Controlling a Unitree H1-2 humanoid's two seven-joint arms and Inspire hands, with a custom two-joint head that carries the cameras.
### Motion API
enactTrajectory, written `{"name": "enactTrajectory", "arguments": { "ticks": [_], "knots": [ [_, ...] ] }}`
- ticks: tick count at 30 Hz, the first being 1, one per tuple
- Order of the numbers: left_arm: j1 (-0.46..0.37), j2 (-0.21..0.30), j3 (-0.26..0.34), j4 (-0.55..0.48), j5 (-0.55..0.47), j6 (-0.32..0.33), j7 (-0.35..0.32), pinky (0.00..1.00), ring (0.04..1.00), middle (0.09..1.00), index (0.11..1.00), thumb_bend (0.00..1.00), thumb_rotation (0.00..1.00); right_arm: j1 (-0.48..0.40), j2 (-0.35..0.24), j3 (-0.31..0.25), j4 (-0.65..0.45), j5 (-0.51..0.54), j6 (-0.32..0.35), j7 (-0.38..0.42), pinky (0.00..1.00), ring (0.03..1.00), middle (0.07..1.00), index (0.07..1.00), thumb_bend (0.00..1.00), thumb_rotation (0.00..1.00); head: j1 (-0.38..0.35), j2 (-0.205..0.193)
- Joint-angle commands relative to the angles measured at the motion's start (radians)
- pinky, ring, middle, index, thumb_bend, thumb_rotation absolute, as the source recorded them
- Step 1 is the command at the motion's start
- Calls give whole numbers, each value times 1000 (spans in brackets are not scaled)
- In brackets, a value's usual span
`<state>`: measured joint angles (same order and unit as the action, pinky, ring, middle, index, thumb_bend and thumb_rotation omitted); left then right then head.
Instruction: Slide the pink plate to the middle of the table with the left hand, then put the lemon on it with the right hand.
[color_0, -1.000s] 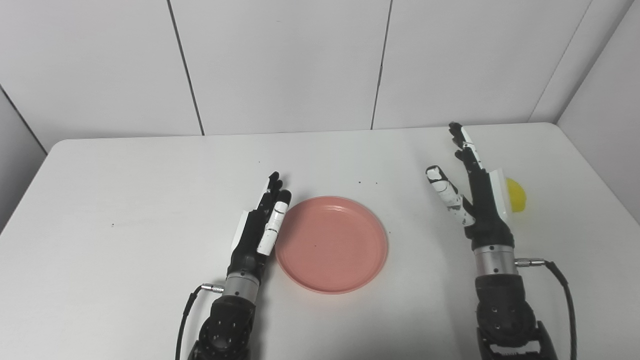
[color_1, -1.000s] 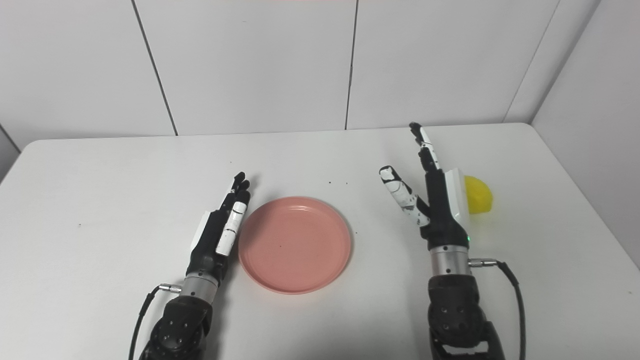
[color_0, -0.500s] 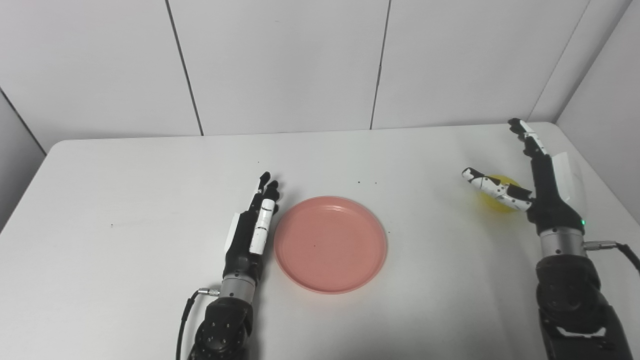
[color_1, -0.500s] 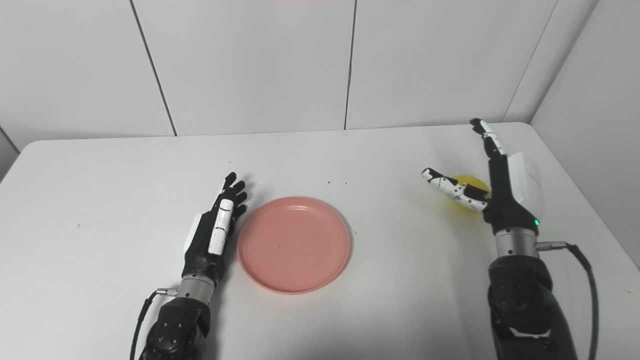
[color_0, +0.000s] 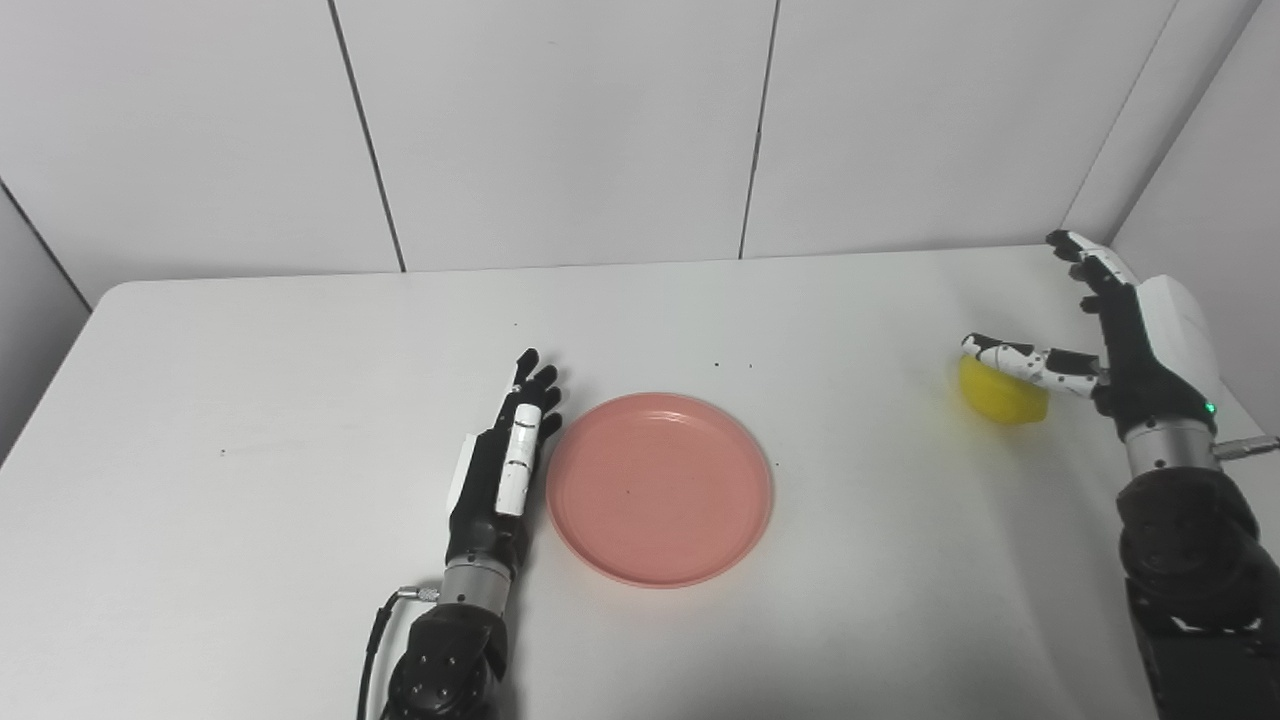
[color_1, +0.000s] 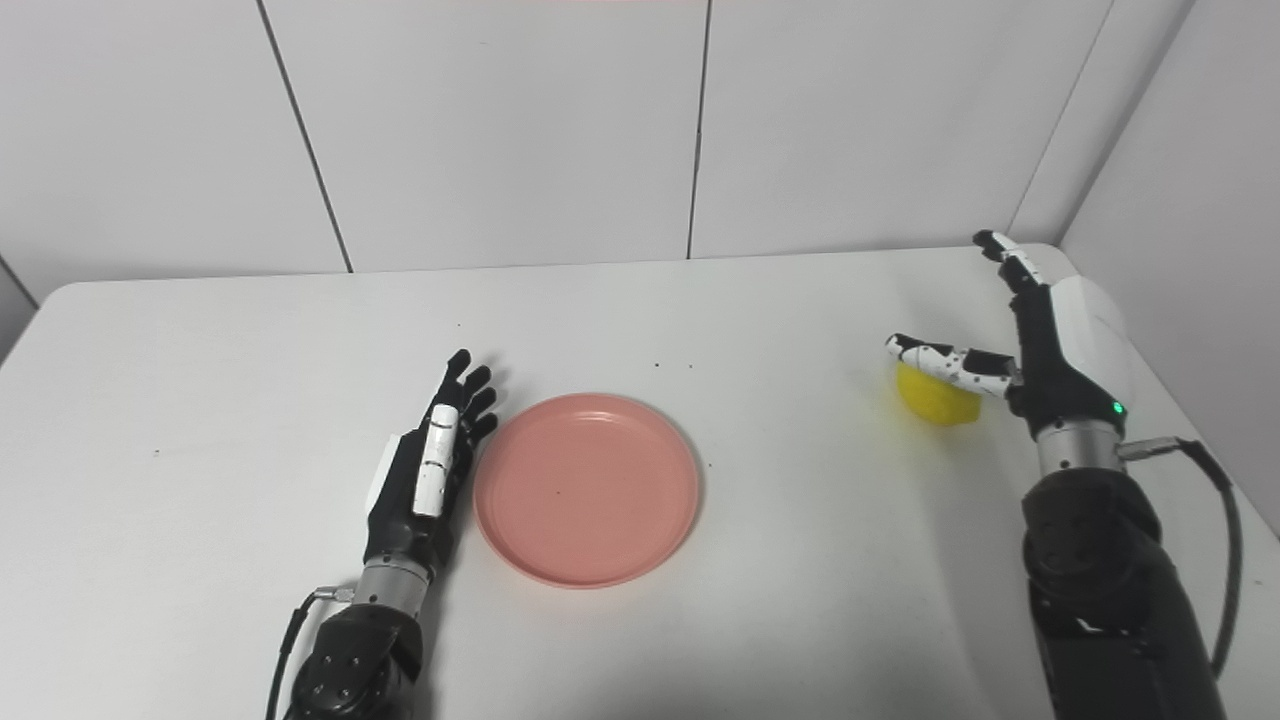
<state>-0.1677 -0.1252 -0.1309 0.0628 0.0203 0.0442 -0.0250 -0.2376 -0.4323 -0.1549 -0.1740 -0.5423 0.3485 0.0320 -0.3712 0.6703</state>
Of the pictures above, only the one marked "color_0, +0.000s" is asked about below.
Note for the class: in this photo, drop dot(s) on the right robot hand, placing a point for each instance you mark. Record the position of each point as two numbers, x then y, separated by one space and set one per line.
1130 350

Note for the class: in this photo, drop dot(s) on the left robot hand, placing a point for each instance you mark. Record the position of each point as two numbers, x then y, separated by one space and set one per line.
495 480

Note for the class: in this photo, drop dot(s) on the yellow lemon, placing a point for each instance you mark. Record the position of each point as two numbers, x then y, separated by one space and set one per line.
1000 395

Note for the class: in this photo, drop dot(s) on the pink plate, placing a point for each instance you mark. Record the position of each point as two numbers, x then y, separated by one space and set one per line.
660 489

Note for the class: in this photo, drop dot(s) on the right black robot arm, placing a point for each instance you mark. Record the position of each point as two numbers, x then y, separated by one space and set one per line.
1200 570

